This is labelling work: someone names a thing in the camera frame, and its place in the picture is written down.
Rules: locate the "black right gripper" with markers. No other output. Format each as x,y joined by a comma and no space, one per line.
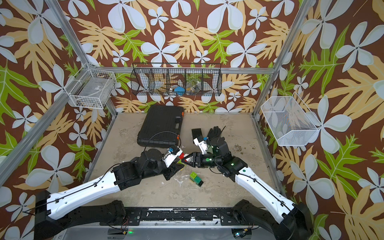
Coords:
197,156

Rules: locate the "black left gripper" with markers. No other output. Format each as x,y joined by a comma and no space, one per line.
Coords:
172,170

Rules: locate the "dark green lego brick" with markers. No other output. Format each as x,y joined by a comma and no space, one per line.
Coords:
198,181

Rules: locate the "lime green lego brick front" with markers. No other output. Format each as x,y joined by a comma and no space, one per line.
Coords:
193,175

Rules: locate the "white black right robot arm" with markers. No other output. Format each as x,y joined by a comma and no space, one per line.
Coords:
279,215

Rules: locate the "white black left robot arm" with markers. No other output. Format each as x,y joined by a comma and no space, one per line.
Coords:
55,212

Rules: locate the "black green work glove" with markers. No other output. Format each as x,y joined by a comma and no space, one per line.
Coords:
214,134

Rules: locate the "small black battery box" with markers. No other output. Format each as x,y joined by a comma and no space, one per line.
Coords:
197,134

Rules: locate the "black plastic tool case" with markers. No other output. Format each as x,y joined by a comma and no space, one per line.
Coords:
161,127

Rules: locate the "clear plastic in basket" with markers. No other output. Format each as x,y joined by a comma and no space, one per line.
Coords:
193,87

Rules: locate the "blue object in basket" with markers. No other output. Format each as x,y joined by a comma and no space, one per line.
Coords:
179,91

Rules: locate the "white mesh basket right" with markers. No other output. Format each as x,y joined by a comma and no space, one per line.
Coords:
290,119

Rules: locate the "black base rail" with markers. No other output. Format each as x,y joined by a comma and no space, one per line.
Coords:
140,215

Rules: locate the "white wire basket left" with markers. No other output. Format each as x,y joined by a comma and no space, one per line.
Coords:
92,88

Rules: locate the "black wire basket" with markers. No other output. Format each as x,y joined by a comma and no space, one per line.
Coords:
162,79

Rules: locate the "aluminium frame post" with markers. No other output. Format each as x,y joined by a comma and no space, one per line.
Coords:
293,32

